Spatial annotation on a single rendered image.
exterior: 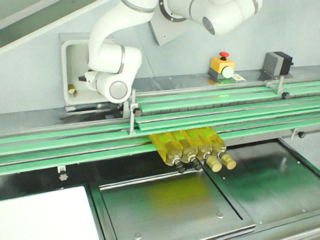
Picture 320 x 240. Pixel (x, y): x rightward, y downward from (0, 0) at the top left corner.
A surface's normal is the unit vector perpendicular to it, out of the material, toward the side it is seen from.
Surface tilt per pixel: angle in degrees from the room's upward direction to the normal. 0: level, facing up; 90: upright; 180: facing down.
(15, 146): 90
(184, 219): 90
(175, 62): 0
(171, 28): 3
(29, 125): 90
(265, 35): 0
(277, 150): 90
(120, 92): 15
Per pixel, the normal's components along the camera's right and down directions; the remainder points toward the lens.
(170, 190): 0.09, -0.86
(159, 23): 0.42, 0.47
